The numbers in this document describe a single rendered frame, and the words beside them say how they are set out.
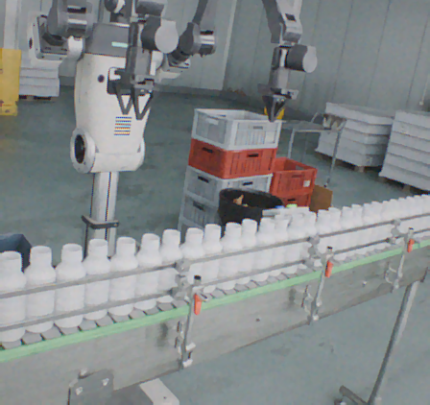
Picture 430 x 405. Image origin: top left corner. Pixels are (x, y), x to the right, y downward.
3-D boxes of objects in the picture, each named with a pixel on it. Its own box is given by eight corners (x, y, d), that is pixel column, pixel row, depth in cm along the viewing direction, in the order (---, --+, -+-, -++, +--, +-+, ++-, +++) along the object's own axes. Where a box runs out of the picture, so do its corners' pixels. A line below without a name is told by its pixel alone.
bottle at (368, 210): (353, 247, 163) (365, 202, 159) (369, 253, 159) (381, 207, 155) (345, 250, 159) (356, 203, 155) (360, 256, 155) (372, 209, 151)
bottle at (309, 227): (283, 261, 142) (295, 209, 138) (299, 260, 145) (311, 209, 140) (295, 271, 137) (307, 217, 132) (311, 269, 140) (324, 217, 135)
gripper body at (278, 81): (272, 91, 139) (275, 66, 137) (298, 97, 132) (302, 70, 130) (255, 89, 135) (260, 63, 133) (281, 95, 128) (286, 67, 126)
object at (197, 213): (212, 236, 361) (217, 208, 355) (177, 218, 388) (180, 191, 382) (263, 225, 405) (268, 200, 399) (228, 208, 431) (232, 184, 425)
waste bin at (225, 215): (232, 301, 316) (250, 211, 298) (192, 272, 348) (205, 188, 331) (279, 289, 344) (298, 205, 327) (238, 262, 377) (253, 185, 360)
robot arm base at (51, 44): (68, 56, 141) (63, 19, 143) (79, 44, 135) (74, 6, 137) (39, 53, 136) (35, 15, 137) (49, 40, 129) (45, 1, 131)
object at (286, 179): (271, 197, 408) (276, 172, 402) (238, 182, 436) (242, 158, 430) (314, 191, 449) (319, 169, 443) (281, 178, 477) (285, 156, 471)
